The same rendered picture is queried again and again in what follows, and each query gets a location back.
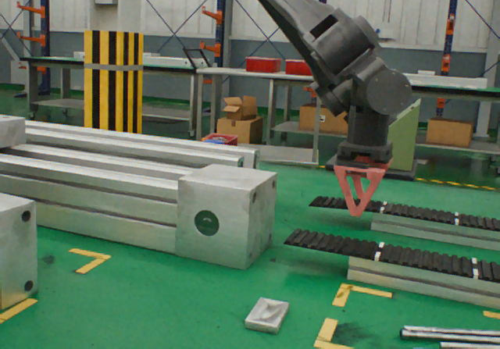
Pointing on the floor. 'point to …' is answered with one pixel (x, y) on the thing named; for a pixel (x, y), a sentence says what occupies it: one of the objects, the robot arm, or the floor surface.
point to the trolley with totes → (302, 157)
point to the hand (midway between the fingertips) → (360, 203)
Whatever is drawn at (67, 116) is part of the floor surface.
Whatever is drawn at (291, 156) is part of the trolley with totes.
